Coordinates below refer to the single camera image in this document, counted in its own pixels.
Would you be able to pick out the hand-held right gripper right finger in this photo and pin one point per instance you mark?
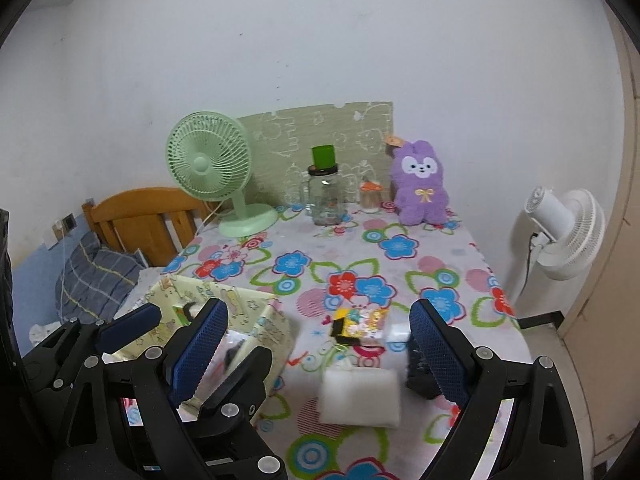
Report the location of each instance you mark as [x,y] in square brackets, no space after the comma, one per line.
[440,355]

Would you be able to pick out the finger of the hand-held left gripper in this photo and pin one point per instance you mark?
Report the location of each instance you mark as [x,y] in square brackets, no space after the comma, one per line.
[240,380]
[132,327]

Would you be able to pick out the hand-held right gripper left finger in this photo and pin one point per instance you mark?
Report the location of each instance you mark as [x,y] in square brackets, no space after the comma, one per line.
[197,355]

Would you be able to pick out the black plastic bag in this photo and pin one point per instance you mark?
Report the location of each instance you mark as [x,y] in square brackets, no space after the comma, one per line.
[417,375]

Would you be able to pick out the green packet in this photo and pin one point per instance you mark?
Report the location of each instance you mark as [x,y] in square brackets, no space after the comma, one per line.
[178,311]

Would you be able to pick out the yellow fabric storage box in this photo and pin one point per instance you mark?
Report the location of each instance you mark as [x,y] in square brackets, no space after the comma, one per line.
[270,330]

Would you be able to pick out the colourful sticker packet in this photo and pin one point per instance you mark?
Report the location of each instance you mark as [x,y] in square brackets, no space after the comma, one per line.
[362,327]

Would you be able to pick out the white cloth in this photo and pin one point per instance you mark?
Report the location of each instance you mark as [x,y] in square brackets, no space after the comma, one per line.
[360,397]
[42,332]

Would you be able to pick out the grey plaid pillow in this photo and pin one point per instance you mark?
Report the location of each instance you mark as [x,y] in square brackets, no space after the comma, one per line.
[95,275]

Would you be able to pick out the white crumpled cloth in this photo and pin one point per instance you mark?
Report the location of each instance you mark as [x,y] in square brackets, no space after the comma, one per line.
[42,332]

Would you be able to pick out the wooden bed headboard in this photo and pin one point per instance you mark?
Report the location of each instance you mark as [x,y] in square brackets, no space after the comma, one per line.
[140,207]

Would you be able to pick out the floral tablecloth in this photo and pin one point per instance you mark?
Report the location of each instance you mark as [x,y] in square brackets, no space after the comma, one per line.
[350,250]

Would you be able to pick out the purple plush bunny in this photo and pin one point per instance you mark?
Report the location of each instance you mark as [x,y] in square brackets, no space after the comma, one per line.
[420,195]

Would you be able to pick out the cotton swab container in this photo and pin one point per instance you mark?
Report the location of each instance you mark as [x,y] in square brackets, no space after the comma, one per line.
[371,200]

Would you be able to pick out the green desk fan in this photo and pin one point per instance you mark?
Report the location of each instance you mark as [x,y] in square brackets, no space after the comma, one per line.
[202,165]

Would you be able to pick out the white standing fan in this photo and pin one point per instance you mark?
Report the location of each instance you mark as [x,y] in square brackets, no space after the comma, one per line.
[575,230]

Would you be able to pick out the glass jar mug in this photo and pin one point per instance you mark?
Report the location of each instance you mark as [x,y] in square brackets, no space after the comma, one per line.
[327,200]

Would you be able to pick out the green plastic cup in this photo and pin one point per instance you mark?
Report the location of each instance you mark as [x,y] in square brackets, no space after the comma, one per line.
[323,156]

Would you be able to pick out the green patterned board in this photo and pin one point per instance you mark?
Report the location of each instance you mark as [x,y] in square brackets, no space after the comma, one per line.
[300,130]

